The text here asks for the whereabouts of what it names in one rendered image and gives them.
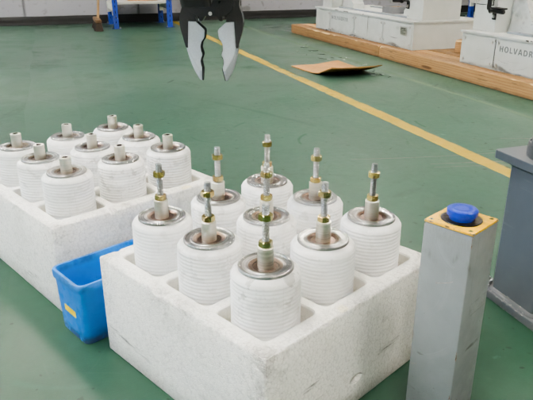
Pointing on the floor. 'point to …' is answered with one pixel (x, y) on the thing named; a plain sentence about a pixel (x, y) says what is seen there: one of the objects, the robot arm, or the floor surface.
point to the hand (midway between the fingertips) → (212, 72)
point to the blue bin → (84, 294)
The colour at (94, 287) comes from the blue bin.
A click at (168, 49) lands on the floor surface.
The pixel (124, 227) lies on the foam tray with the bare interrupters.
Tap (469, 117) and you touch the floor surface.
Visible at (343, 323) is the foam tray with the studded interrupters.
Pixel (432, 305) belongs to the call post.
